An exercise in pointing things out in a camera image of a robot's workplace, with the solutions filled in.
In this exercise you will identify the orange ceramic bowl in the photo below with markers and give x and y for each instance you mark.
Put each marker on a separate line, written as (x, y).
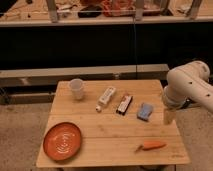
(62, 141)

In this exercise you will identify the white tube bottle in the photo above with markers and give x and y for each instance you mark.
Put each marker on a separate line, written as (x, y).
(105, 98)

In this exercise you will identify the dark candy bar box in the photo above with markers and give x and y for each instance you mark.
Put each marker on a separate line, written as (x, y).
(124, 104)

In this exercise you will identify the translucent plastic cup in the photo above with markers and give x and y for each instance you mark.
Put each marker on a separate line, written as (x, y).
(77, 88)

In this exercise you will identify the wooden table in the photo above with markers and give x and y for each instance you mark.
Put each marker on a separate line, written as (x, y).
(109, 138)

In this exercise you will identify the long metal bench rail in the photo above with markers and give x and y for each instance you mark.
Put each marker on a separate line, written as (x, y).
(51, 76)

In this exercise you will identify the blue sponge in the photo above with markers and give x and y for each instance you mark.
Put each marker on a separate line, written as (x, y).
(145, 111)

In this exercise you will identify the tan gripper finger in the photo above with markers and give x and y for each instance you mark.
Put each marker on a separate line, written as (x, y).
(169, 116)

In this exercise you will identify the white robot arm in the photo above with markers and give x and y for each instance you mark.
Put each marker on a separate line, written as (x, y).
(189, 81)

